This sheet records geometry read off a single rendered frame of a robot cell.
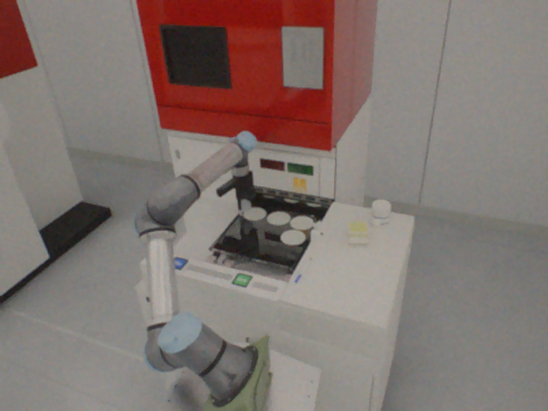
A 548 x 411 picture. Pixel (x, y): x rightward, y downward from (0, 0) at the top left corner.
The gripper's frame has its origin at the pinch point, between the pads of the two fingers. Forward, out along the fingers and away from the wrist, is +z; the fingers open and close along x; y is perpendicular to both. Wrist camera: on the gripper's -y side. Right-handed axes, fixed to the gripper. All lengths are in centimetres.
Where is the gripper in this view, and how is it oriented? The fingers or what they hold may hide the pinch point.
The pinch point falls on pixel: (239, 212)
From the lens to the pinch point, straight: 193.5
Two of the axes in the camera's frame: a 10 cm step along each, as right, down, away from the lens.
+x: -1.2, -5.3, 8.4
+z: 0.4, 8.4, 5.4
